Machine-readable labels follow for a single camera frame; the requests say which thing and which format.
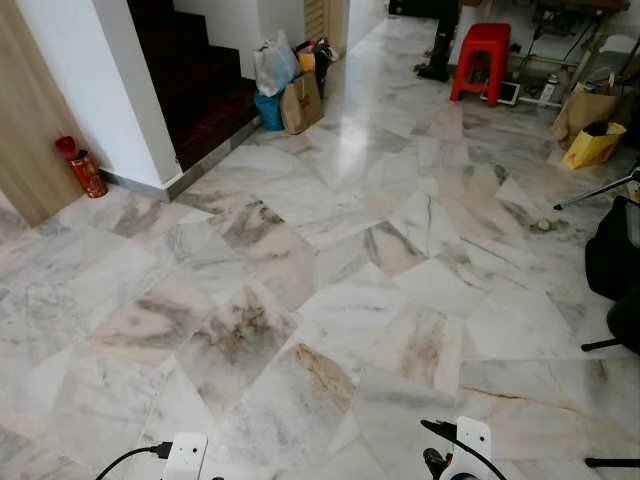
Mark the small pale ball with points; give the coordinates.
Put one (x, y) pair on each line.
(542, 225)

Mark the black tripod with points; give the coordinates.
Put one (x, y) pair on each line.
(596, 191)

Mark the yellow bag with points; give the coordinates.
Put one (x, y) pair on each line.
(592, 150)

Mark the white tablet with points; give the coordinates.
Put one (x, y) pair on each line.
(507, 93)

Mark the large brown paper bag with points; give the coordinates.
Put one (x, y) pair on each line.
(583, 110)

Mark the small brown paper bag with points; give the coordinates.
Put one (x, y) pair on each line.
(302, 104)

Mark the blue bag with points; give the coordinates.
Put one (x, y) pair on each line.
(267, 111)

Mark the black upright appliance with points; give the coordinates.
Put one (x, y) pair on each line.
(438, 50)

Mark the red plastic stool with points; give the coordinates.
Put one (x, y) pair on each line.
(483, 45)

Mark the black bag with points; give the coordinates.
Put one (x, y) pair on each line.
(322, 55)

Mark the white plastic bag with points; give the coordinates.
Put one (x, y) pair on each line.
(274, 65)

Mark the dark wooden staircase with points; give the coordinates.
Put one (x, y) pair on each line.
(190, 80)

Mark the red canister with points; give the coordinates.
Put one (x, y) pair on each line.
(83, 170)

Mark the cluttered folding table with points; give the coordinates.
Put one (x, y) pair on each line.
(575, 25)

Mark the light wooden door panel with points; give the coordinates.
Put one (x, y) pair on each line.
(30, 120)

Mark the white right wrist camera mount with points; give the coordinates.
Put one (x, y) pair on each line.
(471, 443)

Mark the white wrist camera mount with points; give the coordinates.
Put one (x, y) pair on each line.
(471, 443)
(185, 456)

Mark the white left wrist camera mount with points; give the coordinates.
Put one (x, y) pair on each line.
(185, 456)

